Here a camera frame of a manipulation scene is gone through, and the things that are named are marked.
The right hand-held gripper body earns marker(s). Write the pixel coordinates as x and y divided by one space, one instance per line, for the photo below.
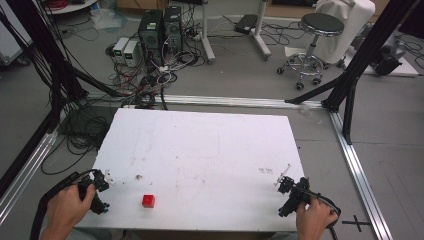
294 196

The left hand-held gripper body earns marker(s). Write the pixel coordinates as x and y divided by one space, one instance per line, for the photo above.
98 203

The red cube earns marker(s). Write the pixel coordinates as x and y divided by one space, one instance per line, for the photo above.
148 201

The person's right hand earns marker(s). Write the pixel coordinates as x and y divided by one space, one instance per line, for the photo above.
315 216

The person's left hand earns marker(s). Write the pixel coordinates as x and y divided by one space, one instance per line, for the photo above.
66 210

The black tape cross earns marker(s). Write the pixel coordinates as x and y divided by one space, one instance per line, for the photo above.
356 223

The grey bench power supply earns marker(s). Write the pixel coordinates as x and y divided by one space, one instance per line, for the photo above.
120 46
131 53

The white desk leg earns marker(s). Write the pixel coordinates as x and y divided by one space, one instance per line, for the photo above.
206 40
260 36

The large black computer tower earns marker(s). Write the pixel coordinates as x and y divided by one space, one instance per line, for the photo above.
150 36

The black device on board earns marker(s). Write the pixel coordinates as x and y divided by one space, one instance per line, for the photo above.
386 61

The clear plastic bag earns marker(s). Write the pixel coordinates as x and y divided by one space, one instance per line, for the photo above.
108 19

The black chrome swivel stool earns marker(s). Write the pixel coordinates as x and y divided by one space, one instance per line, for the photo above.
321 25

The flat black box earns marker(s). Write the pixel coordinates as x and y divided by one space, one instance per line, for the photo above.
246 24

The slim black computer tower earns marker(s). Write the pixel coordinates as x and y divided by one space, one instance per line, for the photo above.
173 30

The grey cabinet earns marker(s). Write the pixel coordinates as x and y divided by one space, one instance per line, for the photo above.
11 43

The white cloth-covered chair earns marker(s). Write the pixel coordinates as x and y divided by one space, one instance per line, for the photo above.
353 20

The round white table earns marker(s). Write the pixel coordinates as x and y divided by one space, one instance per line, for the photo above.
71 6

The aluminium floor rail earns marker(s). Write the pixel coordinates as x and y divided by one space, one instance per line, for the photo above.
26 173
360 180
233 101

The black frame strut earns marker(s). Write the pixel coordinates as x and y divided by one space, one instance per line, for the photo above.
349 110

